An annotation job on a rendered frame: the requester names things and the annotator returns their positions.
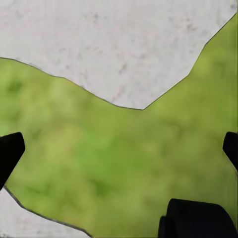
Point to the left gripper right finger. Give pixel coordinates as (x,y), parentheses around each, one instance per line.
(230,147)

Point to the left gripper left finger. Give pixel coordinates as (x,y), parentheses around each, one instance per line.
(12,147)

